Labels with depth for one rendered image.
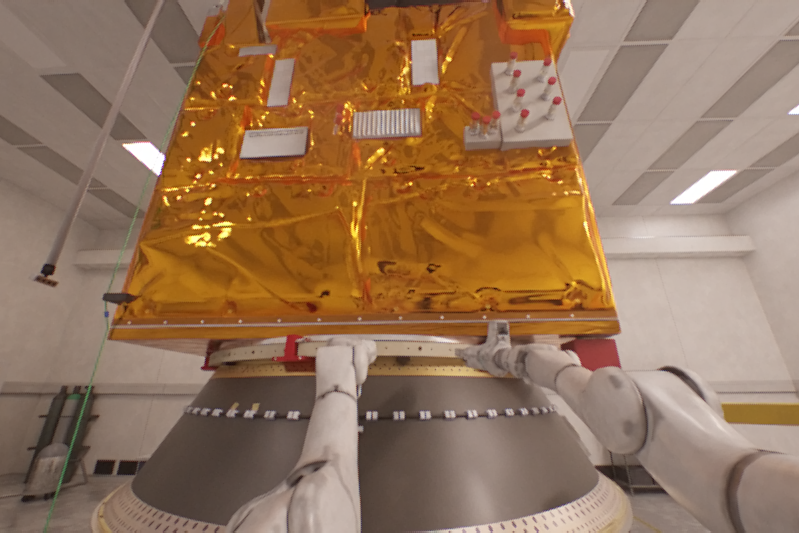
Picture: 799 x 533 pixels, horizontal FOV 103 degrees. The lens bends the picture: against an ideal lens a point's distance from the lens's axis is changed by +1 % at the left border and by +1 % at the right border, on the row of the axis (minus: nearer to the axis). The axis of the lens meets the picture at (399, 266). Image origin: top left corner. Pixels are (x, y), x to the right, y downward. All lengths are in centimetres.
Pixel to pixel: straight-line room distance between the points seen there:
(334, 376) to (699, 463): 41
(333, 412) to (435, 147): 129
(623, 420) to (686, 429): 5
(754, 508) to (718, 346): 860
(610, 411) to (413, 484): 69
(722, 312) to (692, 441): 883
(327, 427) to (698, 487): 36
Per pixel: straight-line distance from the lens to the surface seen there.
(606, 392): 43
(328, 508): 36
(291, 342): 121
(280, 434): 114
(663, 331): 835
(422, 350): 115
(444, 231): 130
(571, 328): 133
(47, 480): 799
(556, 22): 218
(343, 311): 127
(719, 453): 38
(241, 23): 262
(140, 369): 875
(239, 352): 142
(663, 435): 41
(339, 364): 55
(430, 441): 108
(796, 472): 34
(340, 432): 46
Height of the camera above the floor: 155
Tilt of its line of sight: 21 degrees up
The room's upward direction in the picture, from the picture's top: straight up
